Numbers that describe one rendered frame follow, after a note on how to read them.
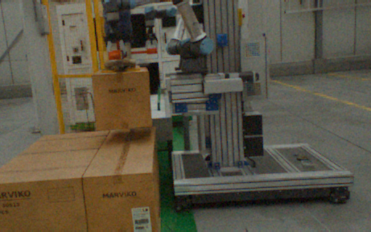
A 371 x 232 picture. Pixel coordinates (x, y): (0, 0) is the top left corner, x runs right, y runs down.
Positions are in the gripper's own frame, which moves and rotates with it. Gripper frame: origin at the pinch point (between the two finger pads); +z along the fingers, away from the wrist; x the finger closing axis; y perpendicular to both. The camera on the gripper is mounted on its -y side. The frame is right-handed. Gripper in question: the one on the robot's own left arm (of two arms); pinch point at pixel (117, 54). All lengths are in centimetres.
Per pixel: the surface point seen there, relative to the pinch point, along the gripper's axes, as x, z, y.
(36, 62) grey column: 95, 4, 173
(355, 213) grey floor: -149, 122, 6
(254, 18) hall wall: -392, -46, 956
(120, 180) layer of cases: 4, 69, -30
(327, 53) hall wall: -608, 82, 937
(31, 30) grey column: 95, -29, 174
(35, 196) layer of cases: 53, 74, -27
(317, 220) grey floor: -121, 121, 1
